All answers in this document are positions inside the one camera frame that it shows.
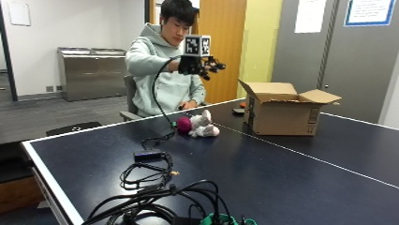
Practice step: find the wooden door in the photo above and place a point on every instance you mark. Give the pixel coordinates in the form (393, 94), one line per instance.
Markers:
(222, 47)

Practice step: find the white marker cube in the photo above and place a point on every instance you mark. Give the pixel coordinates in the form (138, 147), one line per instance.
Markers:
(197, 46)

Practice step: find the the person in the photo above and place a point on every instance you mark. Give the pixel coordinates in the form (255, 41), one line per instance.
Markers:
(166, 78)

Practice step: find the small orange object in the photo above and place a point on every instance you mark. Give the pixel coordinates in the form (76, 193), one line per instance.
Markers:
(242, 104)

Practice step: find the black flat device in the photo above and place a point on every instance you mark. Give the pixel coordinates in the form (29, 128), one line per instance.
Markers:
(238, 110)

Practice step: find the white and pink plush toy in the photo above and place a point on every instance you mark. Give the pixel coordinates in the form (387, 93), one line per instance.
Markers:
(199, 125)

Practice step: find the open cardboard box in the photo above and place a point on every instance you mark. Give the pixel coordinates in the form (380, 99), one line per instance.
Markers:
(284, 108)

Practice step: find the grey office chair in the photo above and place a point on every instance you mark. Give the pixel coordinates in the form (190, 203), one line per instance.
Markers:
(130, 100)

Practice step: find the white paper notice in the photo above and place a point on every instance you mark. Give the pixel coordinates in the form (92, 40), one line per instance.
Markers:
(310, 15)

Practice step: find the stainless steel bin cabinet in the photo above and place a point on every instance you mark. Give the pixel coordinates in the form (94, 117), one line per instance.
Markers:
(92, 73)

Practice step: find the small black adapter box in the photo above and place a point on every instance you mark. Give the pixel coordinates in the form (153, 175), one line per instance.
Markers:
(147, 155)

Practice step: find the black chair back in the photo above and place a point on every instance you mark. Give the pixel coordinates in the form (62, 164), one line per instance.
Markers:
(73, 127)

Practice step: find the blue framed poster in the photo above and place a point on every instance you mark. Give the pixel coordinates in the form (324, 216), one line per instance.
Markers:
(370, 12)

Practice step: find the grey wall cabinet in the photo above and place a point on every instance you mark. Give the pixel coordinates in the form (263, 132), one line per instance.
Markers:
(336, 56)

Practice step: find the white wall board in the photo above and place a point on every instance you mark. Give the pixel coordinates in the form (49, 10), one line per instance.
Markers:
(18, 13)

